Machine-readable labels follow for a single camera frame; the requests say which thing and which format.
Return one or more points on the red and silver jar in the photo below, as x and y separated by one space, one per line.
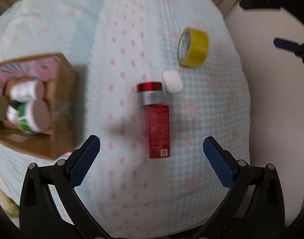
150 93

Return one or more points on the open cardboard box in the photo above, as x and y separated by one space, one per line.
60 80

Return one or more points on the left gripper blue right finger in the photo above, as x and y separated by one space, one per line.
254 204

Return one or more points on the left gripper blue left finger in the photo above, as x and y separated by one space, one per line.
49 205

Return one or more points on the red rectangular carton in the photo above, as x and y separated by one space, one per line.
158 130

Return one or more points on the small white black jar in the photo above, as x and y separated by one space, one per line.
12 111

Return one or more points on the yellow tape roll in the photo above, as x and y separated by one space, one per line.
193 48

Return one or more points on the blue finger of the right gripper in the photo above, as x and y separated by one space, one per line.
261 4
296 48

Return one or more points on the white earbuds case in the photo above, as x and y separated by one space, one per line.
172 82

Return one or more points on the green striped white jar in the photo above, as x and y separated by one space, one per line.
33 117

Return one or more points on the pale green cream jar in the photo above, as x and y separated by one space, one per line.
3 107

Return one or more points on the white pill bottle green label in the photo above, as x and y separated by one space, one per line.
27 90

